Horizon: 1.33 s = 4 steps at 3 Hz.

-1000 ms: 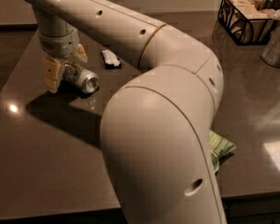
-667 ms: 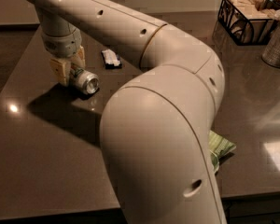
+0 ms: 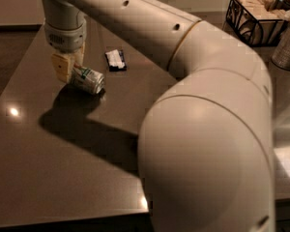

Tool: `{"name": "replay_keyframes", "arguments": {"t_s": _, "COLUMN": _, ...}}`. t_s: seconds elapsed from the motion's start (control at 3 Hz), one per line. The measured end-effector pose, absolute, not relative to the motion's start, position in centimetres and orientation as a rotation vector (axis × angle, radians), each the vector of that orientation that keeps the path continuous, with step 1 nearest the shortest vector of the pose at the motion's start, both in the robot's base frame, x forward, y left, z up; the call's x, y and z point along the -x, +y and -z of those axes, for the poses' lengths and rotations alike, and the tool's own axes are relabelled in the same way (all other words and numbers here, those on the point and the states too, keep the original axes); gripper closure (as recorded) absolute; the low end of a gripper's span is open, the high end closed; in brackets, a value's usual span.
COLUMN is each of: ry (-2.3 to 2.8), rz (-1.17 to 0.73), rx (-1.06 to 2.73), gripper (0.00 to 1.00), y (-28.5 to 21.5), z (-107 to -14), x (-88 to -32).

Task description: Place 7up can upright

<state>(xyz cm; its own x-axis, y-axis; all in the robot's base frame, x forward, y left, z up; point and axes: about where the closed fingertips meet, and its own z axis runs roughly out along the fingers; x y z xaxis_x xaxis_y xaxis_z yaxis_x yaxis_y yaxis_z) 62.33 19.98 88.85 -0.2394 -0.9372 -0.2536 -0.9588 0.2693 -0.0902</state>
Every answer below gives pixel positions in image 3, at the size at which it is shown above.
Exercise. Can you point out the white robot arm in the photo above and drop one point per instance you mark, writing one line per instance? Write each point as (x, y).
(205, 148)

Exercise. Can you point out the small dark snack packet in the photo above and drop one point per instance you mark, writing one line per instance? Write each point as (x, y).
(115, 60)

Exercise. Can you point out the metal mesh cup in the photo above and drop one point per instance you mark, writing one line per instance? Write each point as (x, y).
(281, 56)

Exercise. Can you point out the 7up soda can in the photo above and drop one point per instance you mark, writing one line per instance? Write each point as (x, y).
(87, 80)

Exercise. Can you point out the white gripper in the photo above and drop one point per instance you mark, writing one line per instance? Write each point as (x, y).
(66, 38)

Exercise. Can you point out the white napkins in basket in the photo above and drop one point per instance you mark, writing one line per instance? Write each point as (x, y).
(261, 8)

